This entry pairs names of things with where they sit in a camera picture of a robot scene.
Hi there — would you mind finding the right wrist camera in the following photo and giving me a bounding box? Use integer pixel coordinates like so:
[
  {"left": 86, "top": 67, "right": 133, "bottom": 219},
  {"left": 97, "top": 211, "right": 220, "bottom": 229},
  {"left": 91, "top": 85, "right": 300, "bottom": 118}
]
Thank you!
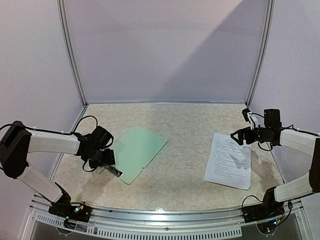
[{"left": 241, "top": 108, "right": 261, "bottom": 130}]

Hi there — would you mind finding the aluminium front rail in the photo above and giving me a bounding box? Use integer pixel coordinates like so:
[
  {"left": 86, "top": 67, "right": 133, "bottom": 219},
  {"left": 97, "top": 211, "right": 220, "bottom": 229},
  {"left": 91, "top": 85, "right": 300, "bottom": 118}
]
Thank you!
[{"left": 22, "top": 194, "right": 312, "bottom": 240}]

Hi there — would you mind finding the green translucent plastic folder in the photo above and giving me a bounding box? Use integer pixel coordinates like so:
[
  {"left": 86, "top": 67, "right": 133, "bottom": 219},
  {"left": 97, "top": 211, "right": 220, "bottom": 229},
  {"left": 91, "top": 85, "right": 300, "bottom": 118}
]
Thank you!
[{"left": 112, "top": 126, "right": 168, "bottom": 185}]

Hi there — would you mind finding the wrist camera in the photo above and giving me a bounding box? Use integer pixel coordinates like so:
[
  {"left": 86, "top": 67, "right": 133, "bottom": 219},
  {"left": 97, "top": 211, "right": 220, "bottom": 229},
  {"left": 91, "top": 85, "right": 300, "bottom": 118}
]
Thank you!
[
  {"left": 91, "top": 125, "right": 114, "bottom": 150},
  {"left": 241, "top": 108, "right": 261, "bottom": 130}
]

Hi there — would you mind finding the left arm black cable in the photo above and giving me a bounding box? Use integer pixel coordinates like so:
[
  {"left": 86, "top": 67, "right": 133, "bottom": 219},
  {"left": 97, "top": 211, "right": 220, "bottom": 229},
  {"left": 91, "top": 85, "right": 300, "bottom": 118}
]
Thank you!
[{"left": 69, "top": 114, "right": 99, "bottom": 137}]

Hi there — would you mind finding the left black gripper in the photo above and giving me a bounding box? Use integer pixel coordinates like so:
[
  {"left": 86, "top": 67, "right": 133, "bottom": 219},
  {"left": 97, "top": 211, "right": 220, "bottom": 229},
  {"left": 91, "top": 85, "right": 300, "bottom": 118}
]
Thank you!
[{"left": 85, "top": 148, "right": 116, "bottom": 169}]

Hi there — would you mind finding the right aluminium frame post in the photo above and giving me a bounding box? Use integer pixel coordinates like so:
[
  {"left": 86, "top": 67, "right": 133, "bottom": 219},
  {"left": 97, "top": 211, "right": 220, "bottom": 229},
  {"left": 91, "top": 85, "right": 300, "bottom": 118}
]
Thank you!
[{"left": 245, "top": 0, "right": 275, "bottom": 107}]

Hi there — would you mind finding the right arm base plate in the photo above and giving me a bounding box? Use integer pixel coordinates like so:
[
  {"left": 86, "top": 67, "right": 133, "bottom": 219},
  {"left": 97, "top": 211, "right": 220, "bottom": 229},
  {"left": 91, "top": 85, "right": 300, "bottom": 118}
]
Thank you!
[{"left": 241, "top": 203, "right": 285, "bottom": 223}]

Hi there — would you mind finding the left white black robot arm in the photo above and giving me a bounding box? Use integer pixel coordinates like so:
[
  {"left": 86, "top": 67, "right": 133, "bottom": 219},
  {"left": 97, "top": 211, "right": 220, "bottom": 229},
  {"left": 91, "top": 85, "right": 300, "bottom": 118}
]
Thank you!
[{"left": 0, "top": 121, "right": 123, "bottom": 217}]

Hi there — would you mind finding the aluminium frame post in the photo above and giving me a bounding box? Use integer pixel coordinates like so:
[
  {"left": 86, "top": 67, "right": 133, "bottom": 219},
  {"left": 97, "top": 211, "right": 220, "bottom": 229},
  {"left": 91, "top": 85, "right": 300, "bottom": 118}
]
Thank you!
[
  {"left": 245, "top": 0, "right": 275, "bottom": 107},
  {"left": 56, "top": 0, "right": 88, "bottom": 107}
]

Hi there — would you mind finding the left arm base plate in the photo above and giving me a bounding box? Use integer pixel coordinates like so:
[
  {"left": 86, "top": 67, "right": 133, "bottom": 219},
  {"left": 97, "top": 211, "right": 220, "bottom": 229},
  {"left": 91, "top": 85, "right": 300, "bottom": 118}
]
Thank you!
[{"left": 48, "top": 202, "right": 93, "bottom": 223}]

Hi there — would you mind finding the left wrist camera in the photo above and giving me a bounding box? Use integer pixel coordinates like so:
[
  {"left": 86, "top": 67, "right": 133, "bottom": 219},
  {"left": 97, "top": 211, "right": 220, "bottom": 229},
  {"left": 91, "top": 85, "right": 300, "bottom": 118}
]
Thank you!
[{"left": 91, "top": 125, "right": 114, "bottom": 150}]

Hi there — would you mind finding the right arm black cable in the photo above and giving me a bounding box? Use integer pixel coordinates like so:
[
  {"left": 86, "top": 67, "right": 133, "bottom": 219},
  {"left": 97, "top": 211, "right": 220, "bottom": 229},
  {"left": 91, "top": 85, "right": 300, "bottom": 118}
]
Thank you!
[{"left": 240, "top": 194, "right": 263, "bottom": 213}]

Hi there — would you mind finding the printed paper sheet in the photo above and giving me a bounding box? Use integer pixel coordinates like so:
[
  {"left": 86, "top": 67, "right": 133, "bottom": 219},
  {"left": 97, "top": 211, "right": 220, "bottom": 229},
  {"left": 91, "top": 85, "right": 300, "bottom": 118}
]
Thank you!
[{"left": 203, "top": 133, "right": 252, "bottom": 191}]

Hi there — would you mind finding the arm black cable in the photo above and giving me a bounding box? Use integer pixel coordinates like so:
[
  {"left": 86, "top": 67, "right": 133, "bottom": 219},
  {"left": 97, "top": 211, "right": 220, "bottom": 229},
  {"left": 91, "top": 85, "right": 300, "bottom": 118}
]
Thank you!
[
  {"left": 240, "top": 194, "right": 263, "bottom": 213},
  {"left": 69, "top": 114, "right": 99, "bottom": 137}
]

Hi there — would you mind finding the left aluminium frame post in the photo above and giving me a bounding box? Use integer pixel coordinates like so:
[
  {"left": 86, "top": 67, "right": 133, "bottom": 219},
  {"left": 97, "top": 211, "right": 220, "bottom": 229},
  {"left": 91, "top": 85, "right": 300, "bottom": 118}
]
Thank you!
[{"left": 56, "top": 0, "right": 88, "bottom": 107}]

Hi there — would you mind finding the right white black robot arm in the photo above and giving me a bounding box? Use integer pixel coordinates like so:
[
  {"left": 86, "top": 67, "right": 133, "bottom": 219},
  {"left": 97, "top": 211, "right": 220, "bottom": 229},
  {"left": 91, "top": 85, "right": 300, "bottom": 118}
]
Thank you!
[{"left": 230, "top": 126, "right": 320, "bottom": 218}]

